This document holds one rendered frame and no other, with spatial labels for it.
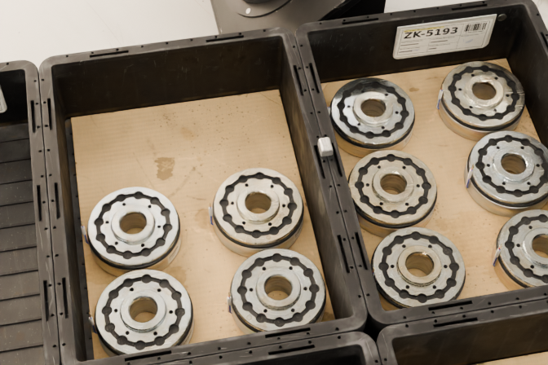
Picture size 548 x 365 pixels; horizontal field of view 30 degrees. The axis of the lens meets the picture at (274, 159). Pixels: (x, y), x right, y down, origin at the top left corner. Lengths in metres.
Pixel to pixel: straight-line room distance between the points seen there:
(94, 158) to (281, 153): 0.22
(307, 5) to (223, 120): 0.21
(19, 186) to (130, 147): 0.14
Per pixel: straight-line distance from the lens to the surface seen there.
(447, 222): 1.20
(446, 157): 1.25
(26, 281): 1.17
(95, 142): 1.26
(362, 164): 1.19
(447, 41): 1.30
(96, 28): 1.55
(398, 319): 1.02
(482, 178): 1.21
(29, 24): 1.57
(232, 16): 1.45
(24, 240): 1.20
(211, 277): 1.15
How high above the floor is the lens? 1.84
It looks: 56 degrees down
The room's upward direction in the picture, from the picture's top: 2 degrees clockwise
